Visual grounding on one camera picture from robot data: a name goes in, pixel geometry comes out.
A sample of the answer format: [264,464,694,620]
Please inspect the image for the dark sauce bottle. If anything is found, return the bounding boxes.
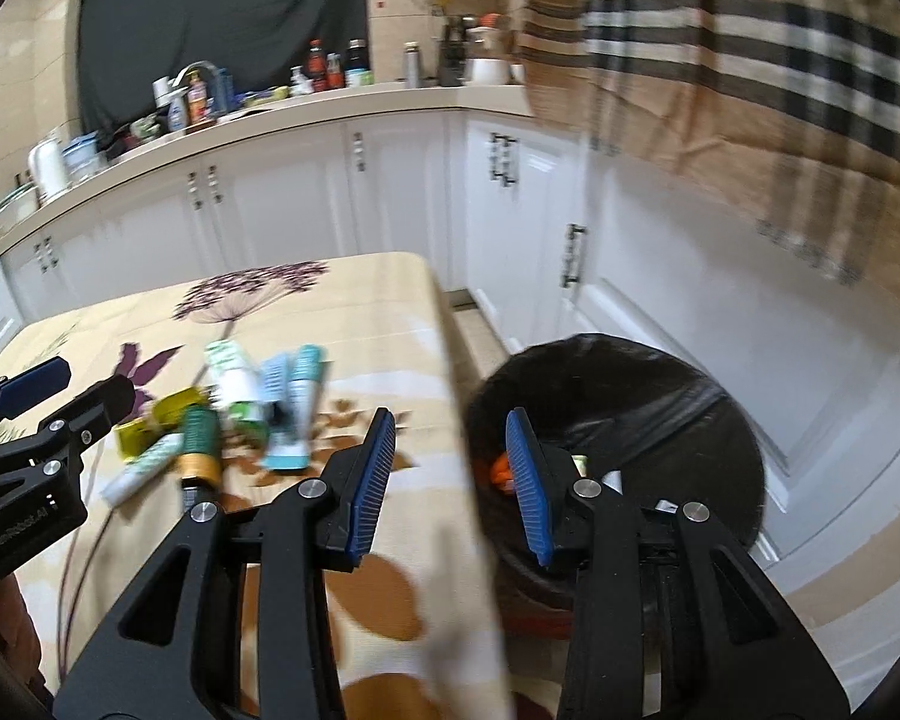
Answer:
[305,40,329,94]

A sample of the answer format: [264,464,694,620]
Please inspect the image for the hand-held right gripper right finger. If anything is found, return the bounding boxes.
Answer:
[505,407,848,720]

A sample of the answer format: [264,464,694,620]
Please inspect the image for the teal white tube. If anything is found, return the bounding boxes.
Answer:
[265,345,328,471]

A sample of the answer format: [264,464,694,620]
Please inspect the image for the white pot with lid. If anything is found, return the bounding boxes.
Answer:
[0,184,41,230]

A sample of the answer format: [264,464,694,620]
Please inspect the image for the white lower kitchen cabinets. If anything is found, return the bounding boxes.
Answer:
[0,101,900,616]

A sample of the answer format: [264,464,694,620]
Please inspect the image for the black curtain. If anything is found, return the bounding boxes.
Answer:
[77,0,369,140]

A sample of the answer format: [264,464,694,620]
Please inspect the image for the plaid cloth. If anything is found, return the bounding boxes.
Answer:
[514,0,900,287]

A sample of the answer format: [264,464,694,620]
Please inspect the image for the green bottle gold cap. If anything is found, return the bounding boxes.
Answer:
[178,405,221,485]

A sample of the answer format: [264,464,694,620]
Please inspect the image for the floral tablecloth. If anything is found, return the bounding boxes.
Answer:
[0,251,517,720]

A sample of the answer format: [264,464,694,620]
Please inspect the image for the bin with black bag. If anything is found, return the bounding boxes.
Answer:
[466,332,768,617]

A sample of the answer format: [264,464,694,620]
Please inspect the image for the plastic container blue lid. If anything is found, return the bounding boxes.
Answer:
[64,133,103,182]

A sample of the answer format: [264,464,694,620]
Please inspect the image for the white detergent bottle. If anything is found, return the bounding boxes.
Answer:
[154,77,189,133]

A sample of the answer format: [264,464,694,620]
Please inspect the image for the steel faucet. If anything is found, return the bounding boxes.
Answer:
[174,60,223,122]

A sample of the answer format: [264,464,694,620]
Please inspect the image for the yellow green packet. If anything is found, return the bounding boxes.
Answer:
[116,388,205,463]

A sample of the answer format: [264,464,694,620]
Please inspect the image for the white jug appliance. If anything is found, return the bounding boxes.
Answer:
[467,26,512,86]

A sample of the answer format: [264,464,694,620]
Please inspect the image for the white electric kettle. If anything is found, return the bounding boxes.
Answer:
[28,136,71,200]

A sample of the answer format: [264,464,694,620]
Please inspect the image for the black knife block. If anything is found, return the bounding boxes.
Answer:
[439,15,470,88]

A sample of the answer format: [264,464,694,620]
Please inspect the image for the white tube green dots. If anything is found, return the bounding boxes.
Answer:
[100,431,185,504]

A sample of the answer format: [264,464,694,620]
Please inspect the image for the light blue tube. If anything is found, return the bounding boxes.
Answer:
[258,355,295,422]

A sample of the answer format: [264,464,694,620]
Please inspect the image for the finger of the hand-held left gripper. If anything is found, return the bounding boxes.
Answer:
[0,373,137,500]
[0,358,72,440]

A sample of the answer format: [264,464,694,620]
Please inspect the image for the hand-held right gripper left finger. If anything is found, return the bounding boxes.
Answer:
[52,406,397,720]

